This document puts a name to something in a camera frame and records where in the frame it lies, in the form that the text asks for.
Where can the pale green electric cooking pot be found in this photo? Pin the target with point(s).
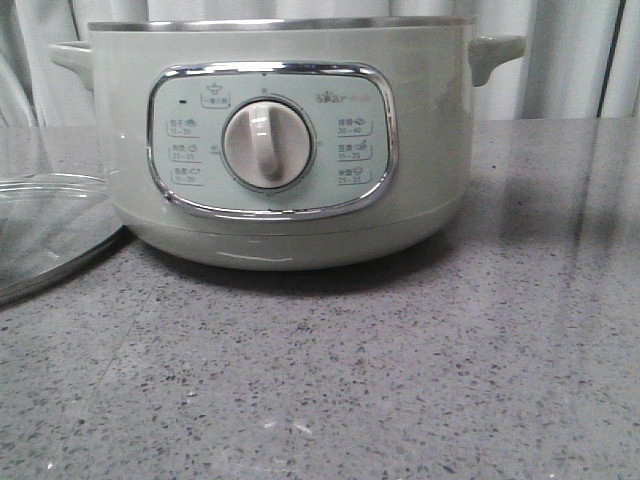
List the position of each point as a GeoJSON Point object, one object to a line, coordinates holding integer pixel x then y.
{"type": "Point", "coordinates": [275, 144]}

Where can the glass pot lid steel rim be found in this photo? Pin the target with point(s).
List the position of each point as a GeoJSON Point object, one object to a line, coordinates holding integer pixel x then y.
{"type": "Point", "coordinates": [52, 225]}

